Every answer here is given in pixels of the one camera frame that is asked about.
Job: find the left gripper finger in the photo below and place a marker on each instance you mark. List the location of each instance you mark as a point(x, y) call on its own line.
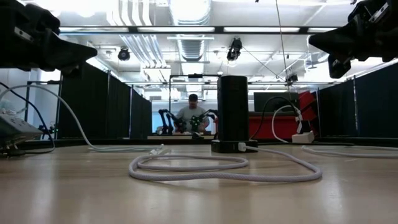
point(73, 71)
point(68, 53)

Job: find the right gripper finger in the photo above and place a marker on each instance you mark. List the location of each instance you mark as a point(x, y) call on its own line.
point(339, 42)

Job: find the white power strip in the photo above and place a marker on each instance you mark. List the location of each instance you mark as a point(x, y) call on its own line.
point(303, 137)

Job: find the black tower power strip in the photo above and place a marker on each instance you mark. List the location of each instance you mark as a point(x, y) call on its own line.
point(233, 105)

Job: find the background black robot arm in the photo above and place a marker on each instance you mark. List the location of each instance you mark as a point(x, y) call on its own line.
point(164, 119)
point(199, 121)

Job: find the black partition curtain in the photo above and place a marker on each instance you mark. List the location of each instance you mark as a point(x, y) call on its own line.
point(141, 115)
point(337, 109)
point(93, 105)
point(377, 102)
point(119, 109)

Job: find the black ceiling spotlight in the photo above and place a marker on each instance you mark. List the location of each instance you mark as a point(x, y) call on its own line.
point(234, 49)
point(292, 78)
point(123, 53)

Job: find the red crate stack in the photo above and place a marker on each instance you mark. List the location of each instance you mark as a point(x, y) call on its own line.
point(308, 99)

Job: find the black monitor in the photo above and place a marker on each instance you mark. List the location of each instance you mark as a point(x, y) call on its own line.
point(258, 99)

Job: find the red storage box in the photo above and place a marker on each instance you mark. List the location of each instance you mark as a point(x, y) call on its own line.
point(267, 126)

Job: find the person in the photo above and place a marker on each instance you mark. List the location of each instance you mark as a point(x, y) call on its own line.
point(191, 115)

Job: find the background wooden table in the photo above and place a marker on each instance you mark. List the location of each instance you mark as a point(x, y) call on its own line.
point(183, 137)

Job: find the black background rig frame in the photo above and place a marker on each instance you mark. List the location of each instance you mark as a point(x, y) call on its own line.
point(27, 109)
point(170, 93)

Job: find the black aluminium table frame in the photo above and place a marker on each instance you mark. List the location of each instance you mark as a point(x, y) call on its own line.
point(124, 141)

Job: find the silver ventilation duct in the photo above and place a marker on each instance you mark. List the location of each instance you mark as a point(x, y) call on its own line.
point(192, 46)

